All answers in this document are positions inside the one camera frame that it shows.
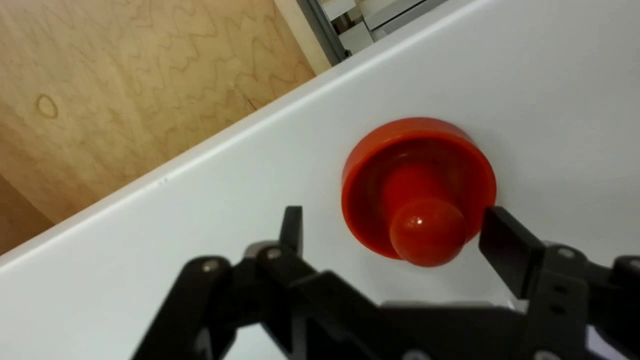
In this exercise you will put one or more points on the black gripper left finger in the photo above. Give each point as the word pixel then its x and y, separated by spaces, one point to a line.
pixel 298 309

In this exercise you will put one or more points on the red knobbed puck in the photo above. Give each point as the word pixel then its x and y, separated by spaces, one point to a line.
pixel 416 191

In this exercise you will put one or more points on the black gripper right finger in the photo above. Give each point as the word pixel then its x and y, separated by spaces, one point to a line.
pixel 566 293

